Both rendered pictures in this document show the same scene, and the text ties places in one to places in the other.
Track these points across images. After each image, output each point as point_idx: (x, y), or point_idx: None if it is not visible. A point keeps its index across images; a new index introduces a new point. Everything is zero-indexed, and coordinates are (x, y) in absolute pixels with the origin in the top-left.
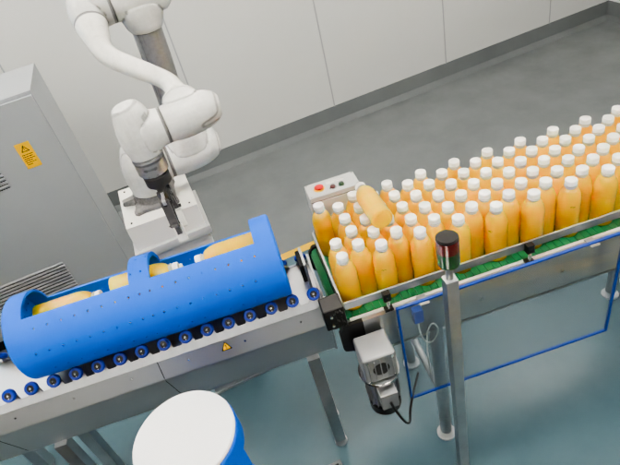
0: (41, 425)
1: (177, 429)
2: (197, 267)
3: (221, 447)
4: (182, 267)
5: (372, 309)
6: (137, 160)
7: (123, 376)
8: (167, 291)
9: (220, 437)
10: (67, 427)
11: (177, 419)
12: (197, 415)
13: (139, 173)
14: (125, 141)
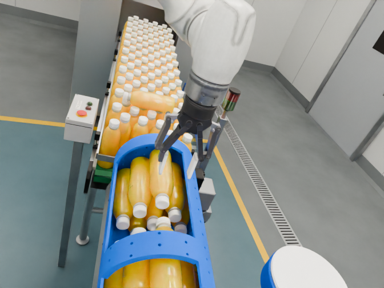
0: None
1: (307, 285)
2: (192, 195)
3: (317, 256)
4: (191, 205)
5: None
6: (231, 80)
7: None
8: (204, 234)
9: (310, 256)
10: None
11: (298, 284)
12: (294, 268)
13: (220, 99)
14: (246, 52)
